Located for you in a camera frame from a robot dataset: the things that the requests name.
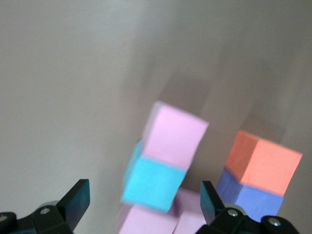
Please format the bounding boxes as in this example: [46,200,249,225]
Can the purple foam block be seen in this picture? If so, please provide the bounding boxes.
[216,168,285,223]

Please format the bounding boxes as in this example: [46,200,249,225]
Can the pink foam block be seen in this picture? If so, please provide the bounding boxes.
[173,189,208,234]
[141,101,210,170]
[117,203,180,234]

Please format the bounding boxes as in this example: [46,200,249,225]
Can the orange foam block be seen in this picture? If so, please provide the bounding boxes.
[225,130,303,197]

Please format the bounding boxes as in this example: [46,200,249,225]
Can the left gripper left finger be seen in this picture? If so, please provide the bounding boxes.
[31,179,90,234]

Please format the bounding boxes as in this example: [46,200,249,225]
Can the light blue foam block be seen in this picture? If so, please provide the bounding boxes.
[120,140,188,213]

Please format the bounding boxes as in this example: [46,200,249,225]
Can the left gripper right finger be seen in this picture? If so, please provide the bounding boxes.
[198,181,247,234]

